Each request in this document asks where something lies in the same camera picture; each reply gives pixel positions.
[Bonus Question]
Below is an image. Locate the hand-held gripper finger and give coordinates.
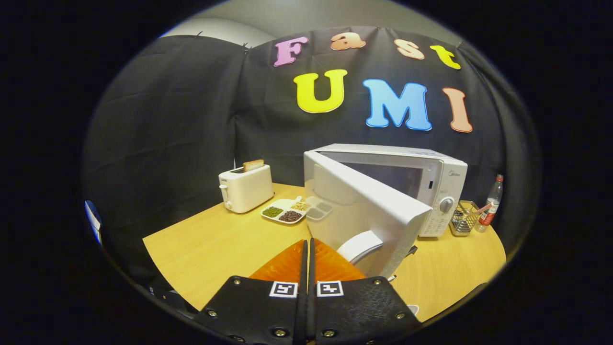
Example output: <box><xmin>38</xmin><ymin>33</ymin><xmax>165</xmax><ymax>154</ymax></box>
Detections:
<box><xmin>194</xmin><ymin>239</ymin><xmax>308</xmax><ymax>345</ymax></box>
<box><xmin>309</xmin><ymin>238</ymin><xmax>423</xmax><ymax>345</ymax></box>

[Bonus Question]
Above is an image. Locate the white toaster oven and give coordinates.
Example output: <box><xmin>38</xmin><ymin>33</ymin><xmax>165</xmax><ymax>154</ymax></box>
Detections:
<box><xmin>303</xmin><ymin>143</ymin><xmax>468</xmax><ymax>279</ymax></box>

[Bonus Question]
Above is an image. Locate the cream toaster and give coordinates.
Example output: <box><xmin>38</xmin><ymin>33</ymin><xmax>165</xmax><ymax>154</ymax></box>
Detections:
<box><xmin>218</xmin><ymin>164</ymin><xmax>275</xmax><ymax>214</ymax></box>

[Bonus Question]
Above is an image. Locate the divided dish with beans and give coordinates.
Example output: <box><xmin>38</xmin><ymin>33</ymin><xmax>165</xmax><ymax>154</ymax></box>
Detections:
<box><xmin>260</xmin><ymin>195</ymin><xmax>312</xmax><ymax>225</ymax></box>

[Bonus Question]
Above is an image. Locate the clear plastic bottle red label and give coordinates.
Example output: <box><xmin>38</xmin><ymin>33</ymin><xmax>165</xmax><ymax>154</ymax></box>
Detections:
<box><xmin>475</xmin><ymin>174</ymin><xmax>504</xmax><ymax>233</ymax></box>

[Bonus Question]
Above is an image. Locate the blue white object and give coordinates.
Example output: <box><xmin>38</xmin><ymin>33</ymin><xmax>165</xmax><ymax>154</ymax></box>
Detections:
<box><xmin>84</xmin><ymin>199</ymin><xmax>102</xmax><ymax>245</ymax></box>

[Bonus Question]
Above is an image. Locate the black backdrop cloth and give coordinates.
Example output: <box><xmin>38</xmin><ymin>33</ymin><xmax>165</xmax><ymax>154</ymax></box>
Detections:
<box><xmin>81</xmin><ymin>26</ymin><xmax>542</xmax><ymax>283</ymax></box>

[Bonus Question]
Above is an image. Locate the metal wire basket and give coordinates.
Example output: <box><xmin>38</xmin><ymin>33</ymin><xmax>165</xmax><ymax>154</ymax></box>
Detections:
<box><xmin>449</xmin><ymin>200</ymin><xmax>481</xmax><ymax>237</ymax></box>

